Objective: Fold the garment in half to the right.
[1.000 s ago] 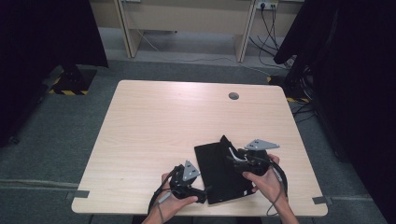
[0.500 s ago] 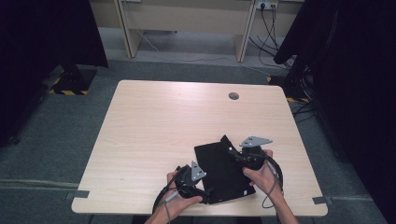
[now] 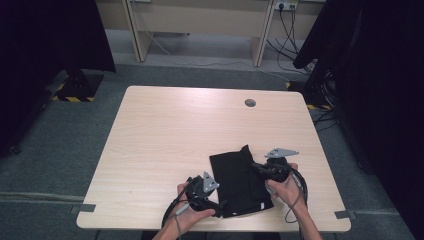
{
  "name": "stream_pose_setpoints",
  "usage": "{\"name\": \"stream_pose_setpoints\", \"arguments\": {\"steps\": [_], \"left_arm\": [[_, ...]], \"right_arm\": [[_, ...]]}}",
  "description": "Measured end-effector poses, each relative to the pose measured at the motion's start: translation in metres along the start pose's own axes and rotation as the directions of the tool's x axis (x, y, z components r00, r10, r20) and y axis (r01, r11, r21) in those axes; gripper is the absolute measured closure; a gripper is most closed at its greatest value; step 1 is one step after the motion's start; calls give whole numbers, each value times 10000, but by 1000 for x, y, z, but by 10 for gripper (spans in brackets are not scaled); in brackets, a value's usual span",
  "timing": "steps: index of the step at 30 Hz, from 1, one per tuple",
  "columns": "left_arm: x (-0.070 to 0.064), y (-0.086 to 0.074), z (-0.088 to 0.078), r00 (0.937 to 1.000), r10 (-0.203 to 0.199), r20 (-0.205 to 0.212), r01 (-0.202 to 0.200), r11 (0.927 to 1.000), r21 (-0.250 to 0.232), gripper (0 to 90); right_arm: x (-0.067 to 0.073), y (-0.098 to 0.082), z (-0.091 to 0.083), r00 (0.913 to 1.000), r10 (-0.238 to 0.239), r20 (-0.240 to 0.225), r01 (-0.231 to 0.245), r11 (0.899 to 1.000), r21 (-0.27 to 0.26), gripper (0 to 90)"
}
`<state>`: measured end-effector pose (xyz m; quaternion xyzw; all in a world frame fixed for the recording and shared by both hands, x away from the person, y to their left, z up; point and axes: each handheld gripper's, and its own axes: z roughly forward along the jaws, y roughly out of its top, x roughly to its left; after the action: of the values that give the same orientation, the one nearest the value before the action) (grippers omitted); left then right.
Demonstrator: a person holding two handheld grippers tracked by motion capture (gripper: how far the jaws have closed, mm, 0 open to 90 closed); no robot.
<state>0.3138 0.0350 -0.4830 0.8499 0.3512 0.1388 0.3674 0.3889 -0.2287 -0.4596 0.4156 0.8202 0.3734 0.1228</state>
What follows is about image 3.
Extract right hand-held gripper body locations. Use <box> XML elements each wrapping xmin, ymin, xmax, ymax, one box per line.
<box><xmin>261</xmin><ymin>147</ymin><xmax>300</xmax><ymax>184</ymax></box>

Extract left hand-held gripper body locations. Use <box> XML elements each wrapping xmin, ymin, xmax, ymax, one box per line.
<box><xmin>185</xmin><ymin>170</ymin><xmax>224</xmax><ymax>218</ymax></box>

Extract black garment with white trim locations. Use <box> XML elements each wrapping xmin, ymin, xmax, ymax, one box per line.
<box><xmin>209</xmin><ymin>144</ymin><xmax>275</xmax><ymax>219</ymax></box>

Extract person's right hand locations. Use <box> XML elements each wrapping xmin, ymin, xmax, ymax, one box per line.
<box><xmin>265</xmin><ymin>163</ymin><xmax>307</xmax><ymax>210</ymax></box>

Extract person's left hand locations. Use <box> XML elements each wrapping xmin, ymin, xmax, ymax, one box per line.
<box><xmin>168</xmin><ymin>181</ymin><xmax>217</xmax><ymax>232</ymax></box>

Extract grey tape strip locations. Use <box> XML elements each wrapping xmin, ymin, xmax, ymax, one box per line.
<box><xmin>333</xmin><ymin>209</ymin><xmax>357</xmax><ymax>221</ymax></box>
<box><xmin>69</xmin><ymin>203</ymin><xmax>97</xmax><ymax>215</ymax></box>

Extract black stand base striped edge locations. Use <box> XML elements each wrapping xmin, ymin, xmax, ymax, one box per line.
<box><xmin>285</xmin><ymin>74</ymin><xmax>336</xmax><ymax>112</ymax></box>
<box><xmin>50</xmin><ymin>68</ymin><xmax>105</xmax><ymax>104</ymax></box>

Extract black curtain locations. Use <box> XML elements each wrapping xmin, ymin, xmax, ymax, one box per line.
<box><xmin>0</xmin><ymin>0</ymin><xmax>117</xmax><ymax>158</ymax></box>
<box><xmin>292</xmin><ymin>0</ymin><xmax>424</xmax><ymax>240</ymax></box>

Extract light wooden desk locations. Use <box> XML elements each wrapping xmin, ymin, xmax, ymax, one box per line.
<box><xmin>120</xmin><ymin>0</ymin><xmax>278</xmax><ymax>68</ymax></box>

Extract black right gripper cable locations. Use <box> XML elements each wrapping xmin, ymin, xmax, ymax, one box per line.
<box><xmin>289</xmin><ymin>167</ymin><xmax>310</xmax><ymax>205</ymax></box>

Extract grey thin cable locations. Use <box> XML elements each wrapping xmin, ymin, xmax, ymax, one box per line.
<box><xmin>173</xmin><ymin>201</ymin><xmax>192</xmax><ymax>240</ymax></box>
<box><xmin>284</xmin><ymin>173</ymin><xmax>304</xmax><ymax>225</ymax></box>

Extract black floor cables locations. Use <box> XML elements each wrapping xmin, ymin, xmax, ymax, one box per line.
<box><xmin>311</xmin><ymin>109</ymin><xmax>339</xmax><ymax>133</ymax></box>

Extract black hanging power cables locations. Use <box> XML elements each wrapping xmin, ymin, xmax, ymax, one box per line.
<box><xmin>265</xmin><ymin>4</ymin><xmax>318</xmax><ymax>75</ymax></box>

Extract white wall socket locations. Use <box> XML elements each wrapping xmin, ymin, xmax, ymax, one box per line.
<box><xmin>274</xmin><ymin>0</ymin><xmax>300</xmax><ymax>11</ymax></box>

